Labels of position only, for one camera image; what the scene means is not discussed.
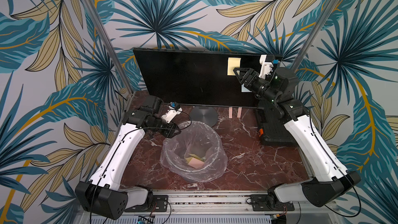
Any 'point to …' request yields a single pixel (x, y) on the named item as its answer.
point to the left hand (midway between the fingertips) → (175, 132)
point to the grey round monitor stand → (205, 114)
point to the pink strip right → (239, 112)
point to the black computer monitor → (192, 78)
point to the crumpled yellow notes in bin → (193, 155)
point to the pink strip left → (230, 112)
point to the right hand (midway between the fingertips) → (236, 70)
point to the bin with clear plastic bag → (195, 154)
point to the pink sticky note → (196, 163)
